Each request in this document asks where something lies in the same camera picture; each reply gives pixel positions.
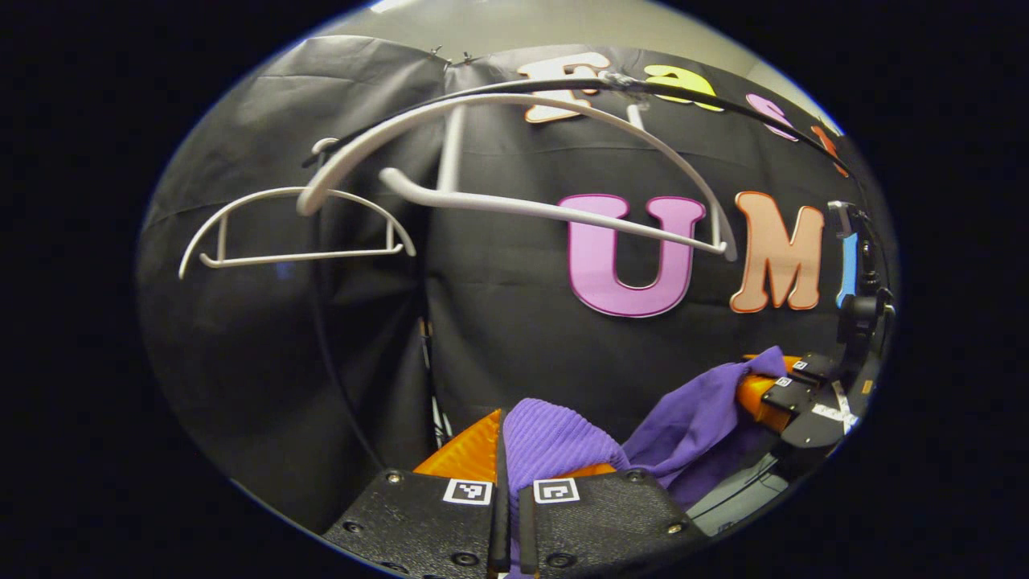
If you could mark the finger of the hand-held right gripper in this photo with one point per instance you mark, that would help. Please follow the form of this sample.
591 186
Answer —
792 394
816 367

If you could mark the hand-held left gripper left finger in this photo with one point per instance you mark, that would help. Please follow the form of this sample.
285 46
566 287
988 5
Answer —
418 523

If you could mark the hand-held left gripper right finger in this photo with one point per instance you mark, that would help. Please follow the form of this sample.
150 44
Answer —
603 523

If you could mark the black clothes rack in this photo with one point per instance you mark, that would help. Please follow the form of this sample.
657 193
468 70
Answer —
723 100

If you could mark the white clothes hanger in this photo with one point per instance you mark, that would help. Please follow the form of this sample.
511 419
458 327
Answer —
498 205
297 256

